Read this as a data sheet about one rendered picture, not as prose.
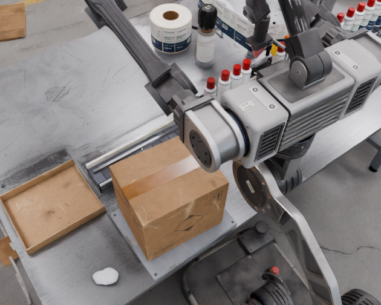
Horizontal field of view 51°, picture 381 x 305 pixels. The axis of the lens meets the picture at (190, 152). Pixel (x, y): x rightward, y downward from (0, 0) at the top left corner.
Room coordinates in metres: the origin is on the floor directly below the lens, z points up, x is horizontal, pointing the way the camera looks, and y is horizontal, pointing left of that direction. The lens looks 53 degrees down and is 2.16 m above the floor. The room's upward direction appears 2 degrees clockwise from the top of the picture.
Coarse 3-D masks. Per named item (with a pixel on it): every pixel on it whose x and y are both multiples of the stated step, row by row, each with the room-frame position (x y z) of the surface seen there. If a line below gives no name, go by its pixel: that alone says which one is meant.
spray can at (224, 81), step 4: (224, 72) 1.21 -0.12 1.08; (228, 72) 1.21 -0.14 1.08; (224, 76) 1.20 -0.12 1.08; (228, 76) 1.20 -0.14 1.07; (220, 80) 1.21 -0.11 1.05; (224, 80) 1.20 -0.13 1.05; (228, 80) 1.20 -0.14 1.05; (220, 84) 1.20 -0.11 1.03; (224, 84) 1.19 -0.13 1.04; (228, 84) 1.19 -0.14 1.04; (220, 88) 1.19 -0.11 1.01; (224, 88) 1.19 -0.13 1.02; (228, 88) 1.20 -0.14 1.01; (220, 92) 1.19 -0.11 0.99; (220, 96) 1.19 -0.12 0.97; (220, 100) 1.19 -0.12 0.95
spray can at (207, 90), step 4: (208, 80) 1.16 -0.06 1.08; (212, 80) 1.16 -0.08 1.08; (208, 84) 1.15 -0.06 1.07; (212, 84) 1.15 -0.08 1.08; (204, 88) 1.16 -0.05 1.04; (208, 88) 1.15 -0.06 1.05; (212, 88) 1.15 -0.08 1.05; (216, 88) 1.16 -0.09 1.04; (204, 92) 1.15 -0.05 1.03; (208, 92) 1.14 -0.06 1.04; (212, 92) 1.14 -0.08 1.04; (216, 92) 1.16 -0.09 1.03
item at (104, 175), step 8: (168, 128) 1.08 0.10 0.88; (152, 136) 1.04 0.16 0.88; (168, 136) 1.04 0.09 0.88; (176, 136) 1.04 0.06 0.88; (136, 144) 0.99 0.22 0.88; (152, 144) 1.00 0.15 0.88; (120, 152) 0.95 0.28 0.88; (136, 152) 0.95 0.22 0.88; (120, 160) 0.91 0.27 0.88; (96, 176) 0.83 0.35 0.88; (104, 176) 0.84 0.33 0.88
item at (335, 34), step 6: (330, 30) 0.96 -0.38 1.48; (336, 30) 0.95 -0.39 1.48; (342, 30) 0.96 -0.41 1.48; (348, 30) 0.94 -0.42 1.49; (360, 30) 0.92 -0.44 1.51; (366, 30) 0.92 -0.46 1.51; (324, 36) 0.95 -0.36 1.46; (330, 36) 0.94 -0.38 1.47; (336, 36) 0.92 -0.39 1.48; (342, 36) 0.92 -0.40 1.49; (348, 36) 0.89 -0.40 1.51; (354, 36) 0.89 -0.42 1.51; (324, 42) 0.94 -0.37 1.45; (330, 42) 0.92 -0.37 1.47; (336, 42) 0.91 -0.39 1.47
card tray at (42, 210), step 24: (72, 168) 0.90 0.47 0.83; (24, 192) 0.78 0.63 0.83; (48, 192) 0.78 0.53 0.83; (72, 192) 0.78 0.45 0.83; (24, 216) 0.68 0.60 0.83; (48, 216) 0.68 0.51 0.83; (72, 216) 0.68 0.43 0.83; (96, 216) 0.69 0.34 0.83; (24, 240) 0.58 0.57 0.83; (48, 240) 0.58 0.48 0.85
